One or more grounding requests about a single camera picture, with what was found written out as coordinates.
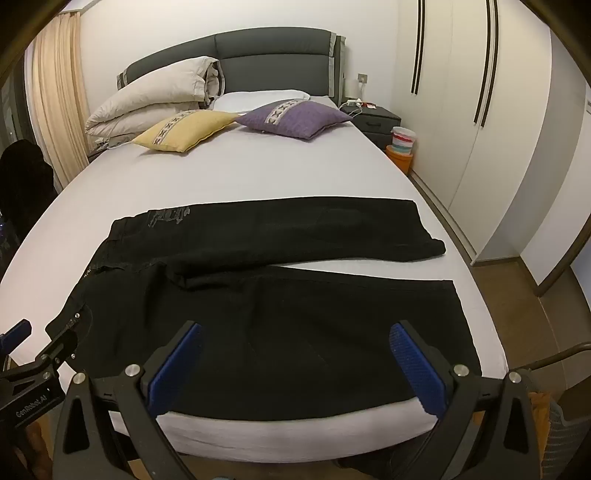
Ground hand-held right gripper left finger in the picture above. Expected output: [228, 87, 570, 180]
[53, 320, 204, 480]

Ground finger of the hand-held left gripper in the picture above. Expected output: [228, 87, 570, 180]
[0, 320, 33, 356]
[28, 329, 80, 370]

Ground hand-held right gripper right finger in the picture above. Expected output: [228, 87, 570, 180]
[388, 318, 541, 480]

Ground black pants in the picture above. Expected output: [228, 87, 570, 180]
[45, 198, 482, 422]

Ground dark hanging garment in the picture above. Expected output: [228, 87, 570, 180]
[0, 138, 58, 241]

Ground grey mesh chair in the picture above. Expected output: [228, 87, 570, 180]
[508, 342, 591, 480]

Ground orange box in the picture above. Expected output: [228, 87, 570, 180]
[385, 144, 415, 175]

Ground white bed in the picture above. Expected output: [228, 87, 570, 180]
[0, 90, 509, 457]

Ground striped plastic bucket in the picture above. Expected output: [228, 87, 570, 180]
[390, 126, 417, 157]

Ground yellow cushion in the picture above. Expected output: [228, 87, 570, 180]
[132, 110, 240, 153]

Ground beige curtain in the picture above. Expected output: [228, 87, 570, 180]
[31, 11, 90, 190]

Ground dark grey nightstand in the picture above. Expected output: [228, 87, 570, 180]
[339, 104, 402, 149]

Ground white wardrobe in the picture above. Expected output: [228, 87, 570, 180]
[397, 0, 591, 266]

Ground folded beige duvet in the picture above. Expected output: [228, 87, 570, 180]
[85, 56, 227, 151]

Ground purple cushion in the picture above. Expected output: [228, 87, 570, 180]
[235, 99, 354, 140]

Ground white pillow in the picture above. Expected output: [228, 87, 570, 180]
[213, 89, 311, 113]

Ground grey padded headboard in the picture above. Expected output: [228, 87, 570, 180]
[117, 27, 348, 109]

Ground dark wooden door frame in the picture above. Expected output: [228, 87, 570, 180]
[536, 217, 591, 297]

